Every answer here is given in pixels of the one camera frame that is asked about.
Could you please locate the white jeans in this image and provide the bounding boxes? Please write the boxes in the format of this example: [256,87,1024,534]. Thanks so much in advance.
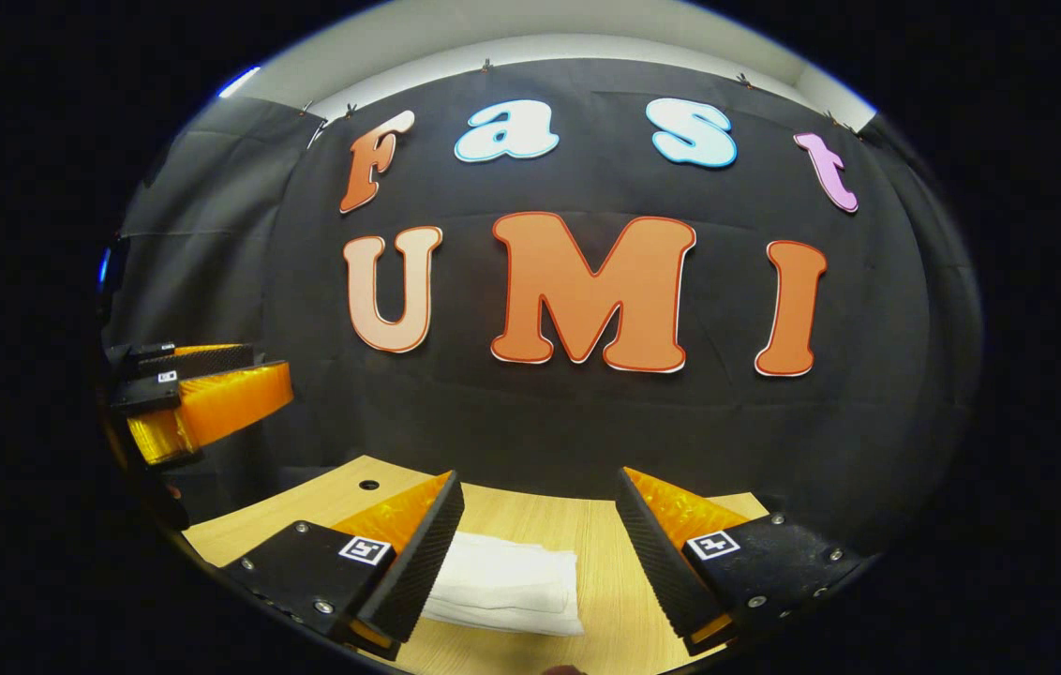
[420,531,586,638]

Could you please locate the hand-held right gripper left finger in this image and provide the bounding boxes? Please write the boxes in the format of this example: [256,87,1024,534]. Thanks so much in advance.
[219,469,466,662]

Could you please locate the ceiling light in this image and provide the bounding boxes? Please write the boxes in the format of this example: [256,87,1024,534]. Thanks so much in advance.
[217,64,262,99]

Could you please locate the black backdrop cloth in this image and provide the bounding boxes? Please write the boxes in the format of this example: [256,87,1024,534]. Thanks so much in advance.
[99,58,981,554]

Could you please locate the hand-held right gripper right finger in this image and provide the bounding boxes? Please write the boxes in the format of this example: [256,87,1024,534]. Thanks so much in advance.
[615,466,872,657]

